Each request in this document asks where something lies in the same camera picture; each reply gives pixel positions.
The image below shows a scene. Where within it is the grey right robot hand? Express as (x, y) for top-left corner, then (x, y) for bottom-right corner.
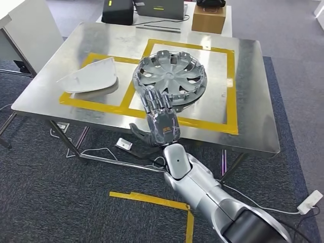
(128, 88), (181, 147)

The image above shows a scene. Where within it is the grey plastic wheel hubcap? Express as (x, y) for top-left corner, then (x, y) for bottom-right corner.
(132, 49), (208, 113)

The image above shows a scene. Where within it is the stainless steel workbench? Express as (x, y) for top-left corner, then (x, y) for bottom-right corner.
(0, 21), (281, 184)

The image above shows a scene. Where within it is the grey flat bar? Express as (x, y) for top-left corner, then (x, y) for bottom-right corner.
(135, 24), (182, 33)

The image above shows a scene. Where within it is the white car body panel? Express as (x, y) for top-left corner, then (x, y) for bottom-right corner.
(56, 57), (119, 95)

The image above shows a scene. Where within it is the grey laptop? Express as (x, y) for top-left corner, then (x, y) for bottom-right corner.
(134, 0), (188, 21)

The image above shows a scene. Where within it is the brown cardboard box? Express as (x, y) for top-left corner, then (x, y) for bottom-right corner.
(191, 5), (227, 35)

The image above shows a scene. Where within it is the black hard carry case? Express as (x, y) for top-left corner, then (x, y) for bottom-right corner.
(102, 0), (134, 26)

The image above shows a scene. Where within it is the metal floor socket box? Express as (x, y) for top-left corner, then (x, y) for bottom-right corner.
(56, 122), (70, 134)

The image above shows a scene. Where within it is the white office desk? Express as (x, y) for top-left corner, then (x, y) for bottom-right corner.
(95, 0), (233, 37)

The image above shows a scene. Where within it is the black remote controller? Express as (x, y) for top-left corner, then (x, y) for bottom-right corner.
(196, 0), (226, 9)

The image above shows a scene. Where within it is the white power strip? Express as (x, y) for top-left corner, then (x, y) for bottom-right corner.
(297, 190), (323, 215)

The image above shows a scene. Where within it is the white lit display plinth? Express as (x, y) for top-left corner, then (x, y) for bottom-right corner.
(313, 0), (324, 31)

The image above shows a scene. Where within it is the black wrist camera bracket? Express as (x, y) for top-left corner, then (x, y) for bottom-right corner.
(121, 142), (168, 160)

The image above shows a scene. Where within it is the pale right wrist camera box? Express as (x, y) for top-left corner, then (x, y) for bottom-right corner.
(116, 137), (133, 151)

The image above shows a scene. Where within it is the black laptop cable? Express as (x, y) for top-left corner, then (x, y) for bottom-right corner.
(131, 15), (190, 27)

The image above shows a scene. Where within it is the white power cable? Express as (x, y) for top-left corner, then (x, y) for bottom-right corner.
(49, 127), (301, 215)

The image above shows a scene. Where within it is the black robot tether cable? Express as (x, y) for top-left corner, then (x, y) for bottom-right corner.
(274, 206), (320, 243)

